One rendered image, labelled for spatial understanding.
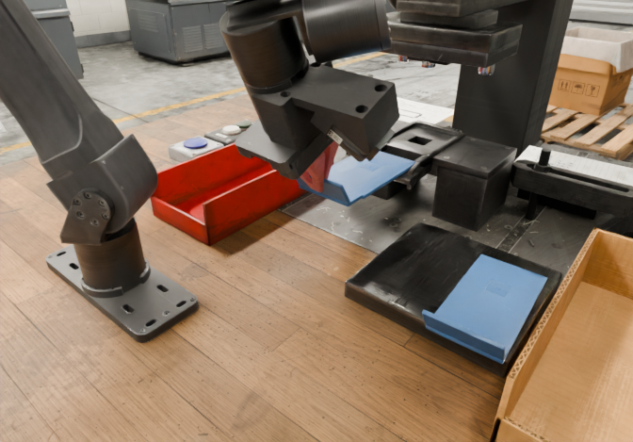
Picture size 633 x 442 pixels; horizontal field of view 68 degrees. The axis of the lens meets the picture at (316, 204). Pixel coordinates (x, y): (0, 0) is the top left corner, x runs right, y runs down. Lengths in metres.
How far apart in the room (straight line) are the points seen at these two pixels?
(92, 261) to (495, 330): 0.39
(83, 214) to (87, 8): 6.90
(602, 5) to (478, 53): 9.45
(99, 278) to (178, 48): 5.19
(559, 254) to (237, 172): 0.46
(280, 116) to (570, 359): 0.33
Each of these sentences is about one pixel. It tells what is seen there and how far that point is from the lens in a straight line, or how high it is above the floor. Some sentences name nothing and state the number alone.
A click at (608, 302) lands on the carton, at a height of 0.91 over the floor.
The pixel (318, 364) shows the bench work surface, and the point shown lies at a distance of 0.44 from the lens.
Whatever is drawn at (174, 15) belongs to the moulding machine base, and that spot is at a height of 0.55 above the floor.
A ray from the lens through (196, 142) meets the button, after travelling 0.81.
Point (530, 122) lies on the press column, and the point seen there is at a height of 0.97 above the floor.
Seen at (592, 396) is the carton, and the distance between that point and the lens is 0.47.
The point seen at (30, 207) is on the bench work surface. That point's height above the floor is 0.90.
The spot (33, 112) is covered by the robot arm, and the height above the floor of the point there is 1.10.
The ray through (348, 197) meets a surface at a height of 0.99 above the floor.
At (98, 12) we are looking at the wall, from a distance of 7.40.
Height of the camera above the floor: 1.23
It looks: 29 degrees down
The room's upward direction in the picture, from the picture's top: straight up
